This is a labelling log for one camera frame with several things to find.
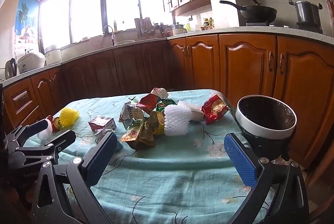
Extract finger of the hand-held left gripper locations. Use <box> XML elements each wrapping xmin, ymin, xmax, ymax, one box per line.
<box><xmin>14</xmin><ymin>130</ymin><xmax>77</xmax><ymax>163</ymax></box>
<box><xmin>5</xmin><ymin>119</ymin><xmax>50</xmax><ymax>148</ymax></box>

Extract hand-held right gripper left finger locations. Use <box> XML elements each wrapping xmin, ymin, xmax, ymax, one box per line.
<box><xmin>31</xmin><ymin>132</ymin><xmax>118</xmax><ymax>224</ymax></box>

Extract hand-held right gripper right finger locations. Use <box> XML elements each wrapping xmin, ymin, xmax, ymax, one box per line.
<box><xmin>224</xmin><ymin>132</ymin><xmax>310</xmax><ymax>224</ymax></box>

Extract white plastic wrapper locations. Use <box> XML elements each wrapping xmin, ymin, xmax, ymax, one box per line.
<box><xmin>37</xmin><ymin>120</ymin><xmax>54</xmax><ymax>140</ymax></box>

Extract white rimmed black trash bin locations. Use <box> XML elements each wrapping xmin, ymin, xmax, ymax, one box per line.
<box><xmin>235</xmin><ymin>95</ymin><xmax>298</xmax><ymax>162</ymax></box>

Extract grey white wrapper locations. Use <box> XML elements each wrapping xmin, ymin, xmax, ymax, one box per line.
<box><xmin>119</xmin><ymin>101</ymin><xmax>144</xmax><ymax>131</ymax></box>

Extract white foam net sleeve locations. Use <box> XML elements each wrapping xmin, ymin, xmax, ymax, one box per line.
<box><xmin>164</xmin><ymin>105</ymin><xmax>192</xmax><ymax>136</ymax></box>

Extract red yellow snack wrapper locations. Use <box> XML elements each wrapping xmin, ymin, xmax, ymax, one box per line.
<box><xmin>46</xmin><ymin>115</ymin><xmax>63</xmax><ymax>133</ymax></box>

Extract yellow foam net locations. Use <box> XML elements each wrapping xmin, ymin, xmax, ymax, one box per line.
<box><xmin>59</xmin><ymin>107</ymin><xmax>79</xmax><ymax>127</ymax></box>

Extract silver crumpled wrapper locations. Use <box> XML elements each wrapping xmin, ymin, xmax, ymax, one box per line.
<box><xmin>94</xmin><ymin>128</ymin><xmax>115</xmax><ymax>145</ymax></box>

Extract small red white carton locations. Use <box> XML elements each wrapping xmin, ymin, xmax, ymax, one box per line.
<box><xmin>88</xmin><ymin>115</ymin><xmax>117</xmax><ymax>131</ymax></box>

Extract yellow orange snack packet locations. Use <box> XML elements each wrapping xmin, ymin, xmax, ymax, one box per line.
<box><xmin>120</xmin><ymin>118</ymin><xmax>157</xmax><ymax>150</ymax></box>

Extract red snack packet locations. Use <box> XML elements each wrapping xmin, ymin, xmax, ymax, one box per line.
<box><xmin>201</xmin><ymin>94</ymin><xmax>230</xmax><ymax>125</ymax></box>

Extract steel electric kettle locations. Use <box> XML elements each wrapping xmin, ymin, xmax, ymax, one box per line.
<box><xmin>5</xmin><ymin>58</ymin><xmax>18</xmax><ymax>80</ymax></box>

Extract teal floral tablecloth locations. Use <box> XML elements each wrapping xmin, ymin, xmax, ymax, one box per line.
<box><xmin>22</xmin><ymin>88</ymin><xmax>277</xmax><ymax>224</ymax></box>

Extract white foam block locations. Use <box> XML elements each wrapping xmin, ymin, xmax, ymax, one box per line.
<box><xmin>177</xmin><ymin>100</ymin><xmax>205</xmax><ymax>121</ymax></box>

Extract white rice cooker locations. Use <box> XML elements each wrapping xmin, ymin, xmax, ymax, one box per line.
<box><xmin>17</xmin><ymin>51</ymin><xmax>46</xmax><ymax>74</ymax></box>

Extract yellow green wrapper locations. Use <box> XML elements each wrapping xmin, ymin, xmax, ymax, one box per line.
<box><xmin>149</xmin><ymin>111</ymin><xmax>165</xmax><ymax>136</ymax></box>

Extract red crumpled wrapper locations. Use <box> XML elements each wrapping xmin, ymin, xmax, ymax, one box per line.
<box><xmin>136</xmin><ymin>94</ymin><xmax>160</xmax><ymax>114</ymax></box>

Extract white lidded cooker pot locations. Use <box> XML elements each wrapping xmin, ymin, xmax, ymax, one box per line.
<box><xmin>44</xmin><ymin>45</ymin><xmax>62</xmax><ymax>65</ymax></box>

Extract green snack wrapper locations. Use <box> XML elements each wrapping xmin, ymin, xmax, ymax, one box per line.
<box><xmin>155</xmin><ymin>98</ymin><xmax>178</xmax><ymax>113</ymax></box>

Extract white crumpled paper ball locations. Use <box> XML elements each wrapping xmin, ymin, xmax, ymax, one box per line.
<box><xmin>151</xmin><ymin>88</ymin><xmax>169</xmax><ymax>98</ymax></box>

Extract wooden base cabinets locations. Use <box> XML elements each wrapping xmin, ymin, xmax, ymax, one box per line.
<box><xmin>0</xmin><ymin>34</ymin><xmax>334</xmax><ymax>170</ymax></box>

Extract chrome sink faucet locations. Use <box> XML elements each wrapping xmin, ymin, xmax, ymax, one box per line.
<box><xmin>102</xmin><ymin>25</ymin><xmax>116</xmax><ymax>46</ymax></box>

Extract speckled stone countertop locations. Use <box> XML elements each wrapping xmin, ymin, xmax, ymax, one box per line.
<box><xmin>0</xmin><ymin>26</ymin><xmax>334</xmax><ymax>87</ymax></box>

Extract kitchen window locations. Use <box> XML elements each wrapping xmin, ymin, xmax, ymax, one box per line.
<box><xmin>39</xmin><ymin>0</ymin><xmax>173</xmax><ymax>50</ymax></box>

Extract gas stove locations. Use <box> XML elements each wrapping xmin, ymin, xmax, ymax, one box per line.
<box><xmin>245</xmin><ymin>20</ymin><xmax>324</xmax><ymax>35</ymax></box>

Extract utensil drying rack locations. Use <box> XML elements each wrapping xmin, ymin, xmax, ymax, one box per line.
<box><xmin>134</xmin><ymin>18</ymin><xmax>154</xmax><ymax>38</ymax></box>

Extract white green lidded pot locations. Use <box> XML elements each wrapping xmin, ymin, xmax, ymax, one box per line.
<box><xmin>172</xmin><ymin>23</ymin><xmax>188</xmax><ymax>36</ymax></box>

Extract black wok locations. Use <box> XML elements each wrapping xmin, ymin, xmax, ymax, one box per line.
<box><xmin>220</xmin><ymin>0</ymin><xmax>277</xmax><ymax>24</ymax></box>

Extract steel stock pot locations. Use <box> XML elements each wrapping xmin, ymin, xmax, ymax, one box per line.
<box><xmin>288</xmin><ymin>0</ymin><xmax>323</xmax><ymax>28</ymax></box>

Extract beach wall poster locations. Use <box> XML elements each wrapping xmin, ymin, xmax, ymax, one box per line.
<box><xmin>14</xmin><ymin>0</ymin><xmax>41</xmax><ymax>43</ymax></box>

